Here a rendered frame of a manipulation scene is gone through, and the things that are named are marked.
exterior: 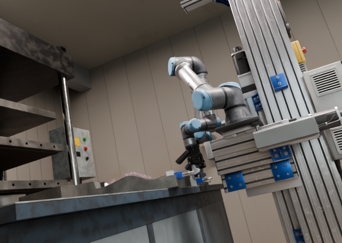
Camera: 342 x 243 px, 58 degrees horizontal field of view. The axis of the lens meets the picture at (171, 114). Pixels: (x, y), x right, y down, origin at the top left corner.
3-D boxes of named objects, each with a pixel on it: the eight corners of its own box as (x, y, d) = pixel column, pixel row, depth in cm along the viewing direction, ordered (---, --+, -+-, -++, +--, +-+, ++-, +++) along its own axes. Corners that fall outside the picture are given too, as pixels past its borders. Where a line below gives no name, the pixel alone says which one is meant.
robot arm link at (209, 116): (200, 60, 205) (216, 130, 195) (185, 60, 202) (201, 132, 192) (207, 52, 195) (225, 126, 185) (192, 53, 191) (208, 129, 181)
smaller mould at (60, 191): (90, 202, 119) (87, 184, 120) (62, 206, 105) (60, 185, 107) (50, 212, 125) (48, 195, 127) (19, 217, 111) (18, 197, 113)
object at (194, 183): (214, 182, 183) (212, 173, 185) (212, 182, 179) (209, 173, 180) (194, 186, 188) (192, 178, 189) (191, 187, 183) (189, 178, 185)
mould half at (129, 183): (181, 187, 165) (176, 168, 168) (177, 186, 140) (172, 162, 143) (92, 208, 167) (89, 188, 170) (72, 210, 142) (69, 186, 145)
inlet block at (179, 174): (195, 177, 151) (192, 166, 152) (194, 176, 146) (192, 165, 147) (169, 183, 151) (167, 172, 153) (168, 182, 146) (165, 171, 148)
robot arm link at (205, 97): (229, 93, 154) (188, 53, 196) (202, 96, 149) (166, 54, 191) (225, 113, 160) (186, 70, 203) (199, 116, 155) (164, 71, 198)
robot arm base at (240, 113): (256, 123, 164) (251, 106, 167) (252, 118, 150) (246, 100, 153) (229, 131, 169) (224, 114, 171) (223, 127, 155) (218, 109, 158)
